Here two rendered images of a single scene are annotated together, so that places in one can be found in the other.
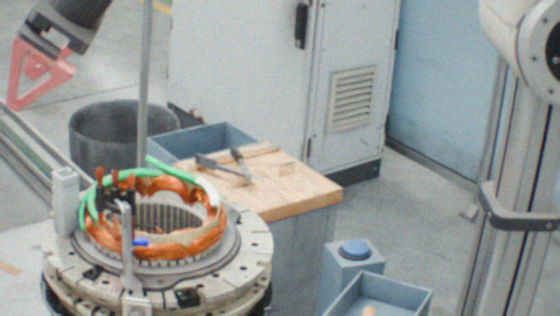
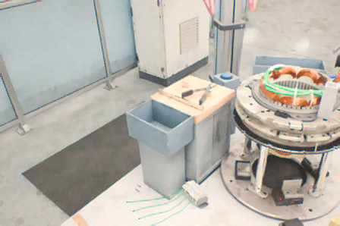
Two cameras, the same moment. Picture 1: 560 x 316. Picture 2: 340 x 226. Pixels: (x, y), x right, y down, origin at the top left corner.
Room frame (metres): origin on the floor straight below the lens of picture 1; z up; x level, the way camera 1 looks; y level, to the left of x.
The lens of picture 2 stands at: (1.45, 0.86, 1.54)
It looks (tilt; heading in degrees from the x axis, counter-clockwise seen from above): 32 degrees down; 263
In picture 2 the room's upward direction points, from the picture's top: 3 degrees counter-clockwise
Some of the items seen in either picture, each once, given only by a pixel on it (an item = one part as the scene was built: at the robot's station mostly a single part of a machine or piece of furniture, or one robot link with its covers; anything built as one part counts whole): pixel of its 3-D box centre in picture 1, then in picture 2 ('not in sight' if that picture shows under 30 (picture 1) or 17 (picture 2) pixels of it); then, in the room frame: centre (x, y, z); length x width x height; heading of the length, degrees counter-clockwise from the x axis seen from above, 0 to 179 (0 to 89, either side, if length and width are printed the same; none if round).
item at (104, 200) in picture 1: (115, 199); not in sight; (0.88, 0.18, 1.21); 0.04 x 0.04 x 0.03; 44
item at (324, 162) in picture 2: not in sight; (323, 164); (0.93, 0.26, 0.91); 0.02 x 0.02 x 0.21
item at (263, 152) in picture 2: not in sight; (261, 166); (1.11, 0.23, 0.91); 0.02 x 0.02 x 0.21
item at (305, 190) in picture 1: (256, 182); (192, 96); (1.28, 0.03, 1.05); 0.20 x 0.19 x 0.02; 39
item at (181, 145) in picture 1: (200, 213); (162, 152); (1.39, 0.13, 0.92); 0.17 x 0.11 x 0.28; 129
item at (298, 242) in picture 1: (250, 258); (193, 133); (1.28, 0.03, 0.91); 0.19 x 0.19 x 0.26; 39
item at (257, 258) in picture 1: (152, 237); (293, 95); (1.01, 0.15, 1.09); 0.32 x 0.32 x 0.01
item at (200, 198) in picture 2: not in sight; (194, 193); (1.31, 0.20, 0.80); 0.10 x 0.05 x 0.04; 115
